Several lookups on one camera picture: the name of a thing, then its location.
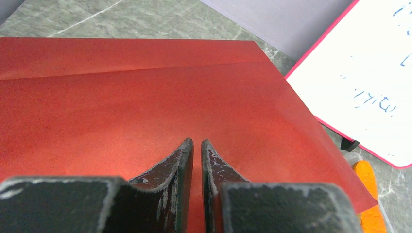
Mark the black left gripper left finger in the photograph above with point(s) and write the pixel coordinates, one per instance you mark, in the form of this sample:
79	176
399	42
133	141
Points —
155	201

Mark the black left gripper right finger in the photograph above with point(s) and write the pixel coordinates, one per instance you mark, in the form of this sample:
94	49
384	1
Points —
234	204

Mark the red brown paper bag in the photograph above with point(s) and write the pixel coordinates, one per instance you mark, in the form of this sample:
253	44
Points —
83	106

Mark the pink framed whiteboard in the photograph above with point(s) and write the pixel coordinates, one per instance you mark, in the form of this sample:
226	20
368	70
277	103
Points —
357	78

